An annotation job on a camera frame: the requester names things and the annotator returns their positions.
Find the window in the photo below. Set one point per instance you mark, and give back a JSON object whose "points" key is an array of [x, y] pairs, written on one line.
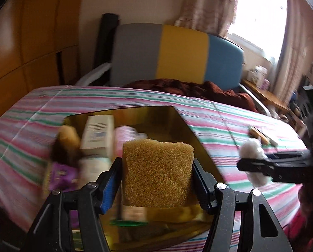
{"points": [[258, 13]]}

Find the small yellow sponge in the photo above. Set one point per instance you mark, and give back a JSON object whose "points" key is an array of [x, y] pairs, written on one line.
{"points": [[68, 136]]}

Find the striped bedsheet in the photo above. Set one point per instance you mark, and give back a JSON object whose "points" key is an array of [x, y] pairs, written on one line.
{"points": [[28, 115]]}

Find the person's red garment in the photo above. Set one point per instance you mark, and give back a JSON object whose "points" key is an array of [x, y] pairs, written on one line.
{"points": [[303, 223]]}

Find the white box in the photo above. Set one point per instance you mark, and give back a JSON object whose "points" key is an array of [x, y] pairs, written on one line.
{"points": [[96, 134]]}

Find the black bed post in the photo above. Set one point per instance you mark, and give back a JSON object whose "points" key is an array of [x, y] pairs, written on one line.
{"points": [[106, 39]]}

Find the gold box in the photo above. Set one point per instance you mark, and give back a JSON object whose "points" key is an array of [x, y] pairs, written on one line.
{"points": [[167, 123]]}

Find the purple snack packet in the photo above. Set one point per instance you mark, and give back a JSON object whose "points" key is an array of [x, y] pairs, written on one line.
{"points": [[59, 176]]}

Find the white plush toy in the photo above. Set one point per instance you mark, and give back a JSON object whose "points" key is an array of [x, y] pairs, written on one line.
{"points": [[253, 148]]}

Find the large yellow sponge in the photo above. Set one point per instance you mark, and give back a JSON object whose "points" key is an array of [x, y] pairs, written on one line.
{"points": [[159, 173]]}

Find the patterned curtain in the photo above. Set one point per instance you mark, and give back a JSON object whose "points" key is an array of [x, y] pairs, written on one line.
{"points": [[206, 5], [292, 52]]}

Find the grey yellow blue headboard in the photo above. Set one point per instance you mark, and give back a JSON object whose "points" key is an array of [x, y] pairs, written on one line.
{"points": [[182, 55]]}

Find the white bed rail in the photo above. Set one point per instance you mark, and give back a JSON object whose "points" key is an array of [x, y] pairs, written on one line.
{"points": [[93, 74]]}

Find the cracker packet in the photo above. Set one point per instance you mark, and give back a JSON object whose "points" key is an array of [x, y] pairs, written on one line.
{"points": [[261, 136]]}

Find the wooden wardrobe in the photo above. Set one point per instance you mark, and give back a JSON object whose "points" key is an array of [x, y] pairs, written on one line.
{"points": [[28, 44]]}

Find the wooden desk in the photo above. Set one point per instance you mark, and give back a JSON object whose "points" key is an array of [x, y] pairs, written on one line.
{"points": [[269, 97]]}

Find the dark red blanket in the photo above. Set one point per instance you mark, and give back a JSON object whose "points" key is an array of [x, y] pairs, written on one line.
{"points": [[193, 89]]}

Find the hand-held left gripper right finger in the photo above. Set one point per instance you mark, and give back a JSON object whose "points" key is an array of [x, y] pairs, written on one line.
{"points": [[202, 191]]}

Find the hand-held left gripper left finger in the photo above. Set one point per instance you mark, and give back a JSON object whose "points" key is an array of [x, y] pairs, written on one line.
{"points": [[108, 191]]}

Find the cream round pouch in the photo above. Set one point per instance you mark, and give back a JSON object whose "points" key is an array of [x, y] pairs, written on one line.
{"points": [[93, 166]]}

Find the pink bottle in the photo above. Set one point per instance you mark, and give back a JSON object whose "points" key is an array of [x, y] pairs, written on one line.
{"points": [[126, 139]]}

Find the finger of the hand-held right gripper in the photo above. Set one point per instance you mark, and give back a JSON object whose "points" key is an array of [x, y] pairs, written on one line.
{"points": [[282, 169], [287, 155]]}

